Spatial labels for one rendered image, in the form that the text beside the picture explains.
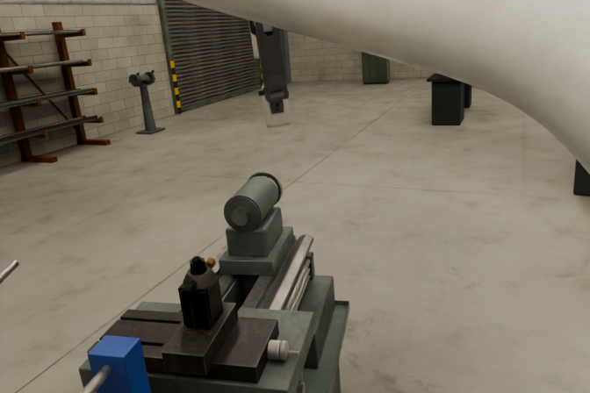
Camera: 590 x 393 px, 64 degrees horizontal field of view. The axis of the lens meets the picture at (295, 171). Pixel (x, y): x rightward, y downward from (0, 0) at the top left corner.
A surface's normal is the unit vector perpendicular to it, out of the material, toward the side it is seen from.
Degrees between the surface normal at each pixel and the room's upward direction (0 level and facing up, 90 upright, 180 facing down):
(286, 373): 0
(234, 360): 0
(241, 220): 90
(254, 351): 0
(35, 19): 90
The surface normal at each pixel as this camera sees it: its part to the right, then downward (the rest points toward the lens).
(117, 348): -0.08, -0.95
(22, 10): 0.91, 0.05
